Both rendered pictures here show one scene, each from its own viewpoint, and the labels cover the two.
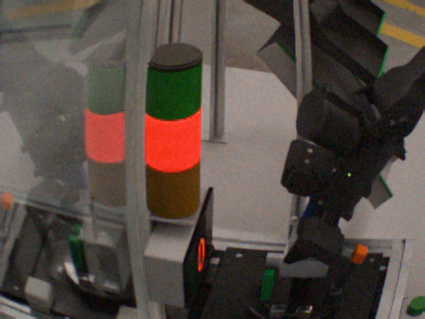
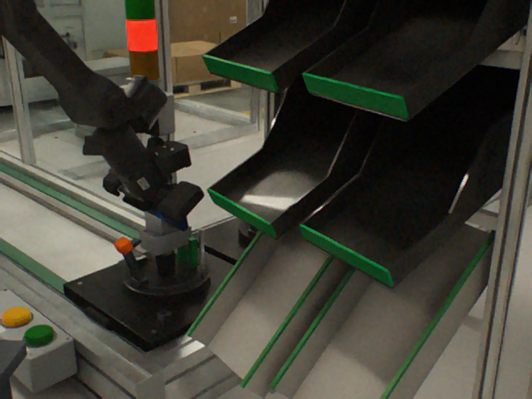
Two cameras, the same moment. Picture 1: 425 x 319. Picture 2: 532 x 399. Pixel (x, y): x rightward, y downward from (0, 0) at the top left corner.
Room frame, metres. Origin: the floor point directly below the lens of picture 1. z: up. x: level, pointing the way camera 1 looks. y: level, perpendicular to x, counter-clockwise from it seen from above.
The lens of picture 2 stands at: (1.70, -0.80, 1.49)
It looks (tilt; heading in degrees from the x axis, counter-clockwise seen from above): 23 degrees down; 124
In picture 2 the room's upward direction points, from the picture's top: straight up
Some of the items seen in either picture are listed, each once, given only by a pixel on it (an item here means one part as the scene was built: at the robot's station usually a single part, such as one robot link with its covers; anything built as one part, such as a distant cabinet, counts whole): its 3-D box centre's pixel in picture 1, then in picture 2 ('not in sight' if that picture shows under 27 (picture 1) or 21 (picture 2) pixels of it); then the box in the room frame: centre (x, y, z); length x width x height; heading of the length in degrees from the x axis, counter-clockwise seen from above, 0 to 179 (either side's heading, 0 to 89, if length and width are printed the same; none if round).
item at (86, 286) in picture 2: (296, 307); (167, 288); (1.04, -0.12, 0.96); 0.24 x 0.24 x 0.02; 79
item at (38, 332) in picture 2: (417, 307); (39, 337); (0.99, -0.32, 0.96); 0.04 x 0.04 x 0.02
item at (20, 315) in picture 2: not in sight; (17, 318); (0.92, -0.31, 0.96); 0.04 x 0.04 x 0.02
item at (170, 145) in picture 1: (171, 131); (142, 34); (0.88, 0.04, 1.33); 0.05 x 0.05 x 0.05
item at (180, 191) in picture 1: (171, 179); (144, 64); (0.88, 0.04, 1.28); 0.05 x 0.05 x 0.05
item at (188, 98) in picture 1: (172, 82); (140, 3); (0.88, 0.04, 1.38); 0.05 x 0.05 x 0.05
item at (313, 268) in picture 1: (302, 247); (168, 224); (1.04, -0.11, 1.07); 0.08 x 0.04 x 0.07; 80
